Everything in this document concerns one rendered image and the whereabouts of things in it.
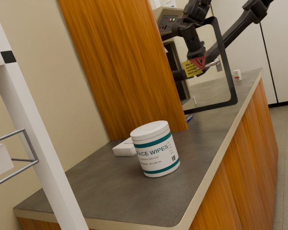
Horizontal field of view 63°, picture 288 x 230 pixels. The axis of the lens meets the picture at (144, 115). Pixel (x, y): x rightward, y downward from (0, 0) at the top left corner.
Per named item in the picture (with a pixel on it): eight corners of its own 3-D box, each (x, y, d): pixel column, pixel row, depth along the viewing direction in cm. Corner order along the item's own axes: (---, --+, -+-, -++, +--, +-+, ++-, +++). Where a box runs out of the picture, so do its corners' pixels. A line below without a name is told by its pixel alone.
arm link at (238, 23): (258, -5, 108) (270, 13, 112) (251, -4, 113) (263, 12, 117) (190, 65, 119) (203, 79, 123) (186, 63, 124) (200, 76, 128)
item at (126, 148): (114, 156, 109) (111, 148, 108) (136, 141, 120) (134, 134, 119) (133, 156, 100) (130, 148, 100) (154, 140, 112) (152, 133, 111)
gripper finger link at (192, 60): (194, 74, 103) (187, 55, 98) (196, 65, 108) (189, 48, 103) (210, 70, 100) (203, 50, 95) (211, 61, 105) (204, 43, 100)
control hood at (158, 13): (147, 36, 113) (141, 15, 112) (173, 33, 139) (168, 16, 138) (168, 28, 107) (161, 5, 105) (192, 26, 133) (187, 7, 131)
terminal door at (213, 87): (177, 116, 122) (152, 39, 114) (239, 103, 107) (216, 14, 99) (176, 117, 121) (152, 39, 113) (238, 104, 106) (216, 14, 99)
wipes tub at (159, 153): (136, 178, 79) (122, 137, 76) (154, 159, 89) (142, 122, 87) (171, 177, 72) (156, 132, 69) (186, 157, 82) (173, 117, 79)
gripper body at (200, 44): (188, 60, 98) (181, 44, 94) (190, 49, 105) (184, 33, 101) (203, 55, 94) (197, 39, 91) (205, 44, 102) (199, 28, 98)
